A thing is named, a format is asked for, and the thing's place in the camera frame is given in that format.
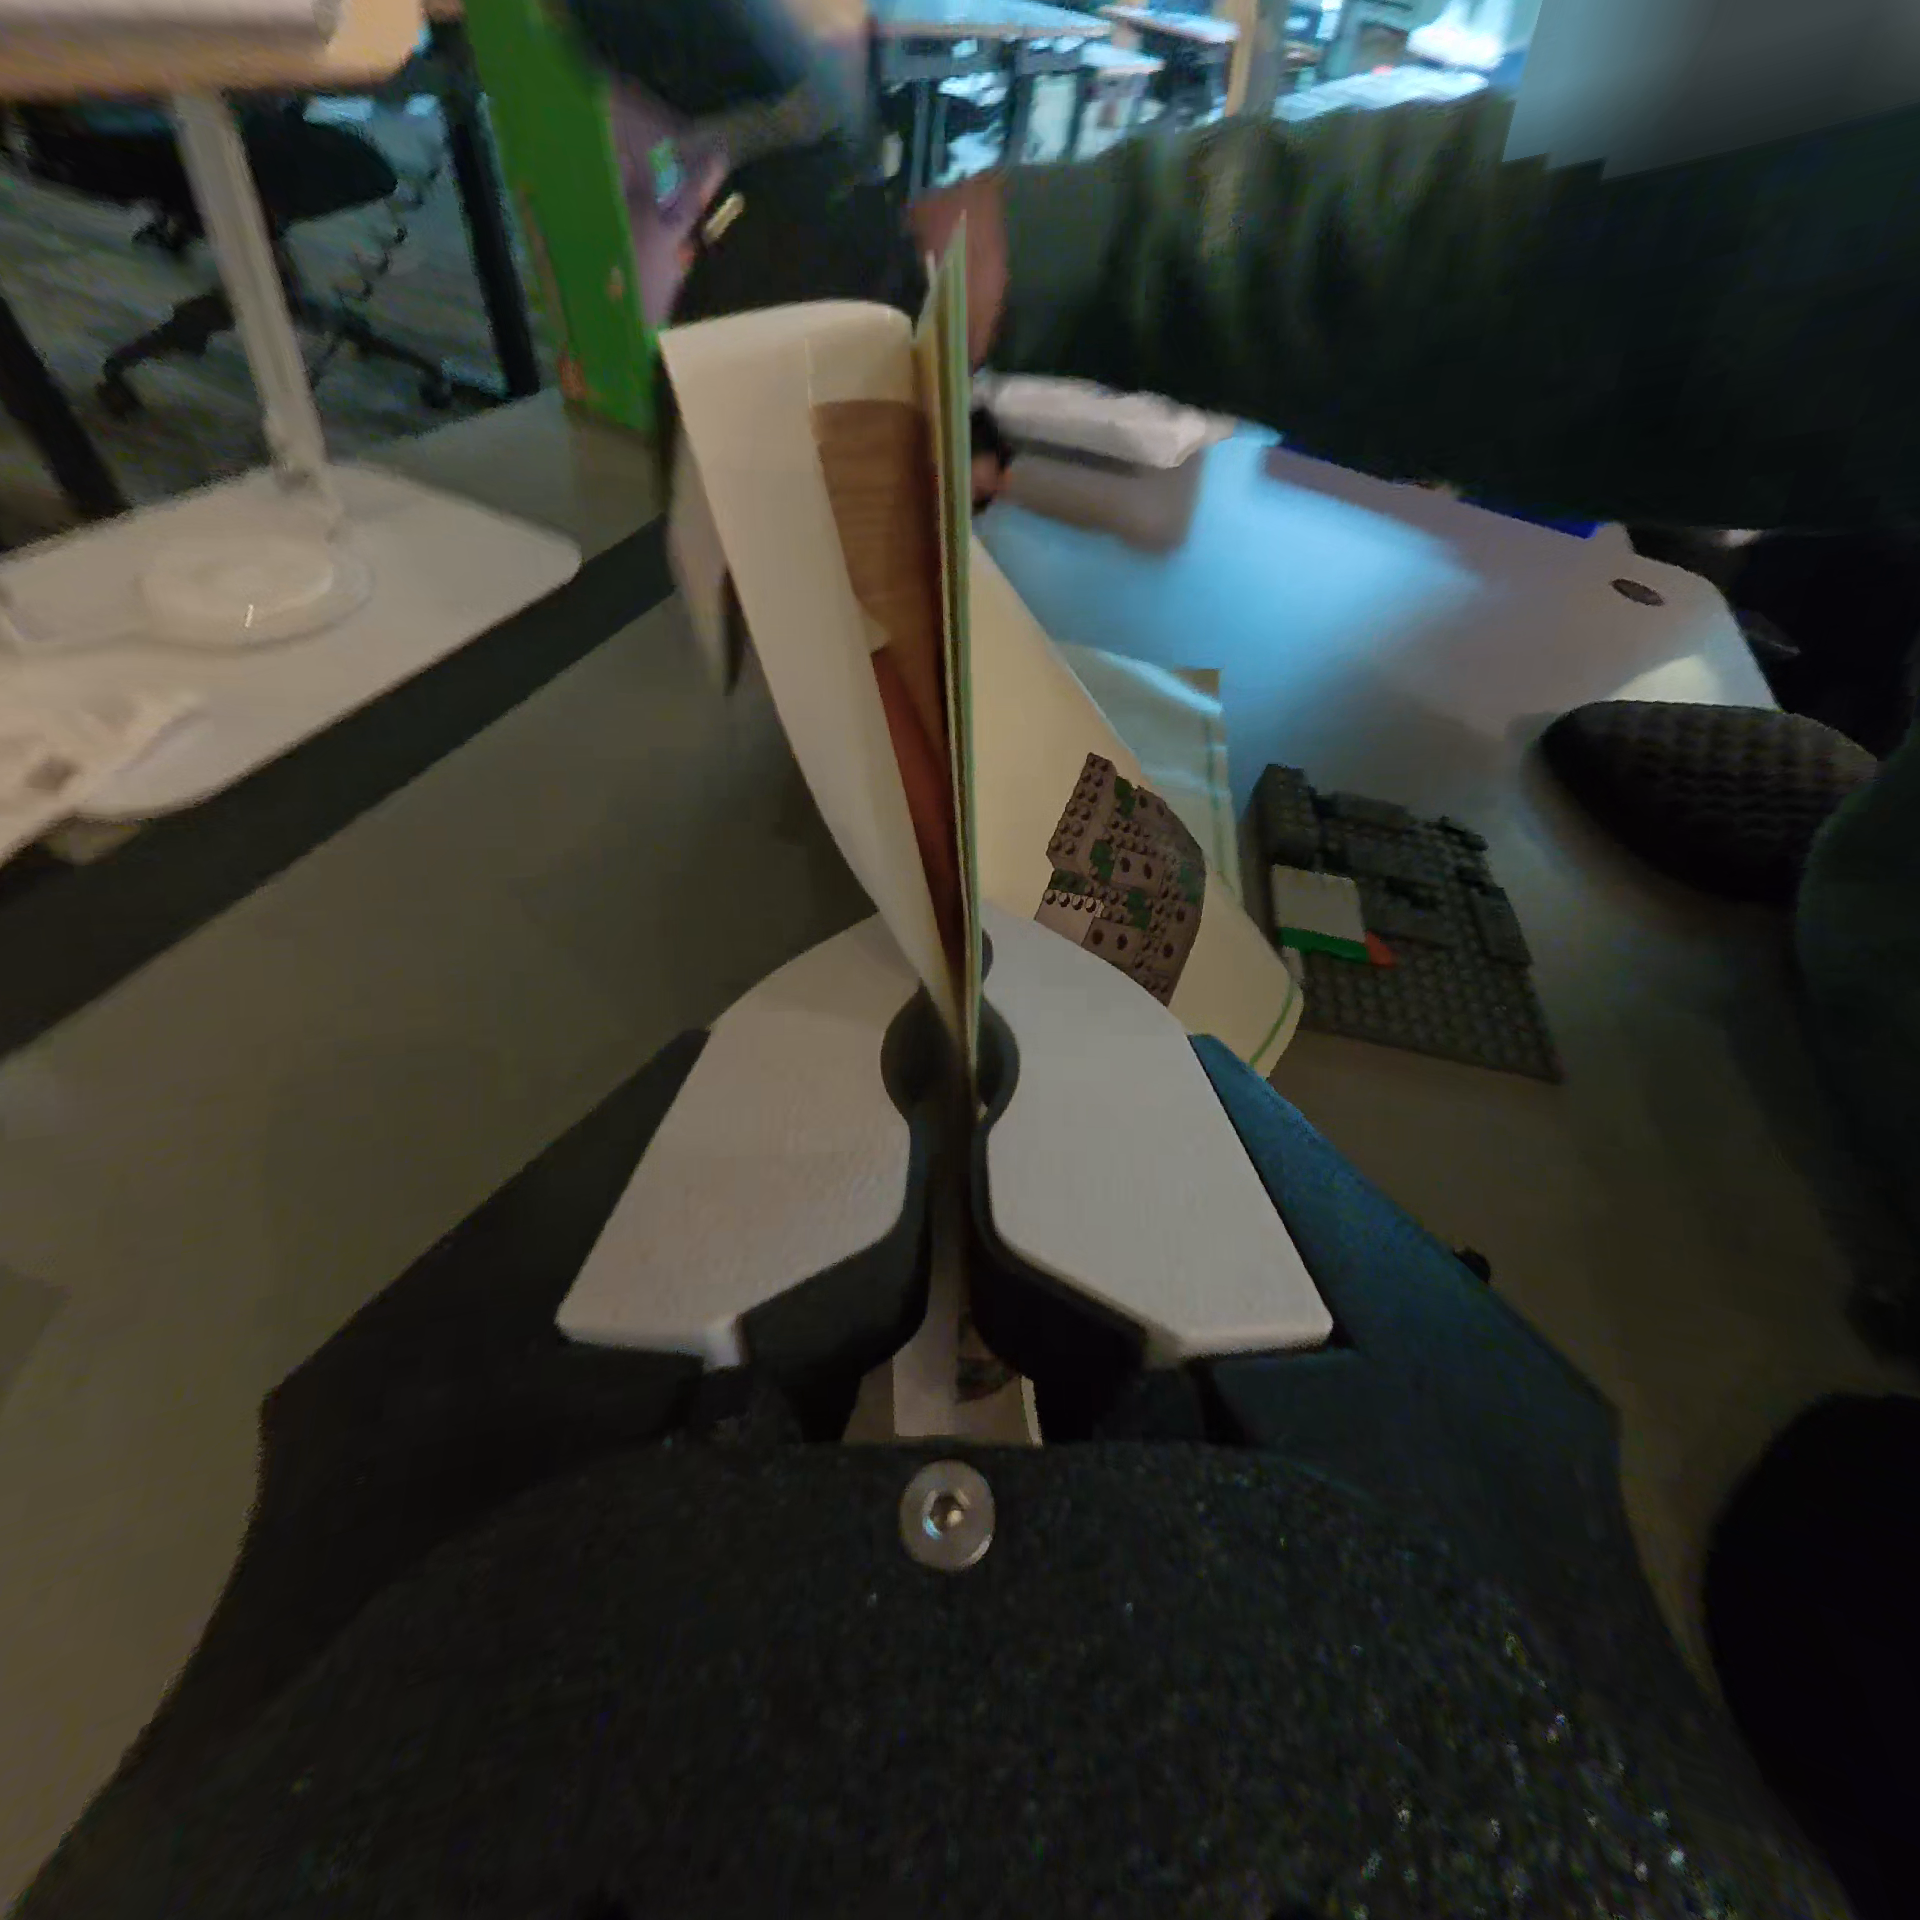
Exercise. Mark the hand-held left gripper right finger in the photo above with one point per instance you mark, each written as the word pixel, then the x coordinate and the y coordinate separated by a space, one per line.
pixel 1140 1170

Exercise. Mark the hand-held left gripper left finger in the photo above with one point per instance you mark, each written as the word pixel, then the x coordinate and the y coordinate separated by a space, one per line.
pixel 751 1185

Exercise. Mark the brick building instruction booklet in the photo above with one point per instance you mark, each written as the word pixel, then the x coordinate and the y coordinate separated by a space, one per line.
pixel 811 601

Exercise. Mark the person's right forearm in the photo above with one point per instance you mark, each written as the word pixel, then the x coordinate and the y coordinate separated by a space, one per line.
pixel 1425 300

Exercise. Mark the grey desk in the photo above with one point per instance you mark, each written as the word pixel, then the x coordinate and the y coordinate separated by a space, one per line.
pixel 375 1140

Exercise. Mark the white desk lamp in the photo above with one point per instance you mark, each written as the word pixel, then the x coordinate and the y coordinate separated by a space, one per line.
pixel 263 345

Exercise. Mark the person's right hand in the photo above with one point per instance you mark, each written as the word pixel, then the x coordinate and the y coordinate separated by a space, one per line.
pixel 982 270

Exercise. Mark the green cardboard box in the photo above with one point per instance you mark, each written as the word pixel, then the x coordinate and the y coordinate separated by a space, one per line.
pixel 563 181

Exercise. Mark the background office desks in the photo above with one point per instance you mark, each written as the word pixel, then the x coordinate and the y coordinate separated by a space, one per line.
pixel 1034 61

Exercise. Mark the grey toy brick baseplate build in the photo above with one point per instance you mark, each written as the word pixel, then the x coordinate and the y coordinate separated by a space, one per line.
pixel 1425 974

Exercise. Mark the black office chair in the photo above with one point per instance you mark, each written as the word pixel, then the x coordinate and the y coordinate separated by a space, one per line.
pixel 315 195

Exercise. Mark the person's dark clothing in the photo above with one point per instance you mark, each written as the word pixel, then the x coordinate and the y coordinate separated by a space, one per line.
pixel 1869 1050

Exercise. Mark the white crumpled cloth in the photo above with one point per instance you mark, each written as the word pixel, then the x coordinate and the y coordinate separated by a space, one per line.
pixel 90 765

